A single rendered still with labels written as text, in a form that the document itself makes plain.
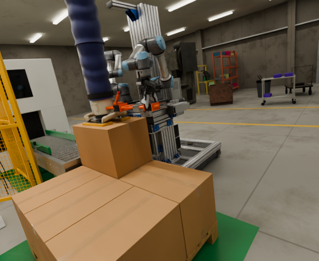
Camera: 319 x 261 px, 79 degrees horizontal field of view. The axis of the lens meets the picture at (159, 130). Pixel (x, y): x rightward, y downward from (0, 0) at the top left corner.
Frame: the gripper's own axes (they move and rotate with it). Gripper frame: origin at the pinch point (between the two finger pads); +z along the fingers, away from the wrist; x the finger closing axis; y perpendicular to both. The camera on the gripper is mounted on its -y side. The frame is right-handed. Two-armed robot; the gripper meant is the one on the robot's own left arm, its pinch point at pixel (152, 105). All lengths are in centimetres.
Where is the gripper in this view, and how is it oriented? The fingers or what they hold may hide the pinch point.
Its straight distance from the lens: 135.2
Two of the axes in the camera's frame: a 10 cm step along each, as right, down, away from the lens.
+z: 1.5, 9.6, 2.5
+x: -6.5, 2.8, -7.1
